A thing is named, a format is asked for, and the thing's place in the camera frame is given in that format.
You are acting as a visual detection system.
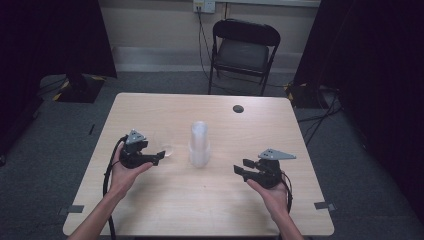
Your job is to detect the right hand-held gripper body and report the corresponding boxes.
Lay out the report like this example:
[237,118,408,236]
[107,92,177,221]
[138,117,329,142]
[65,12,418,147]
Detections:
[252,148,297,190]

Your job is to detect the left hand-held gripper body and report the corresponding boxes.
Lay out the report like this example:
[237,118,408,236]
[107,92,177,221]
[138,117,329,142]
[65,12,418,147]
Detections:
[118,129,150,170]

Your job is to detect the single clear plastic cup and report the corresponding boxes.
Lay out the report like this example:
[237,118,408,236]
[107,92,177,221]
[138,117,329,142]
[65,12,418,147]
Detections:
[153,139,175,158]

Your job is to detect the stack of clear plastic cups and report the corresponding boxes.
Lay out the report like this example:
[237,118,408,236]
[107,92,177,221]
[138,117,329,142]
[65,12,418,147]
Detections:
[188,120,212,169]

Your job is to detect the person's left hand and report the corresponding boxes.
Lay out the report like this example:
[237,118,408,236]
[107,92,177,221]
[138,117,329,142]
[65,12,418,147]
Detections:
[107,151,155,202]

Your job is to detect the person's right hand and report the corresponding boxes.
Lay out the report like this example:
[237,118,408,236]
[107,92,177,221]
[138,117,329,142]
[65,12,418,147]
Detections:
[246,179,292,223]

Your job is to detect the grey tape strip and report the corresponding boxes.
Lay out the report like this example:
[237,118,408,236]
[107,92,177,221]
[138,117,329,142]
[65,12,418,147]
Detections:
[58,204,85,216]
[313,201,337,212]

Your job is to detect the black stand base with yellow stripes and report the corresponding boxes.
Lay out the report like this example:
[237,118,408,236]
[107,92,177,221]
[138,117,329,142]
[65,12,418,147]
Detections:
[52,72,107,104]
[284,80,329,109]

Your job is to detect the black folding chair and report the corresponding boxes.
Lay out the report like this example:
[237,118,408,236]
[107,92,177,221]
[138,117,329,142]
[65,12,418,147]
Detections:
[207,18,282,97]

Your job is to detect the dark curtain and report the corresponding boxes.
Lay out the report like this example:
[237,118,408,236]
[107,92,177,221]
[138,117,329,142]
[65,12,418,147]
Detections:
[293,0,424,221]
[0,0,118,158]

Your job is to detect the right hand-held gripper black cable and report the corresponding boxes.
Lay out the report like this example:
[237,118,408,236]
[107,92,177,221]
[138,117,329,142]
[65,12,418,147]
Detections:
[279,170,295,215]

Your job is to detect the hand-held gripper black cable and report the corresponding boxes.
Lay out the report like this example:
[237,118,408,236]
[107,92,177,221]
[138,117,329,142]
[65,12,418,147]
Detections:
[102,134,130,240]
[279,170,295,215]

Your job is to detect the left hand-held gripper black cable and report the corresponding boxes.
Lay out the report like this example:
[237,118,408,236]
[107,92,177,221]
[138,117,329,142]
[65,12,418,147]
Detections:
[102,134,130,240]

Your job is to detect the black floor cables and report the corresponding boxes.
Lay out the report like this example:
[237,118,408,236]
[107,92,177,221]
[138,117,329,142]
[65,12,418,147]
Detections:
[296,84,344,148]

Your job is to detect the white wall socket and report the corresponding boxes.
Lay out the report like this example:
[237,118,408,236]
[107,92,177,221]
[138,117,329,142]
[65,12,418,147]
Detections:
[192,0,217,15]

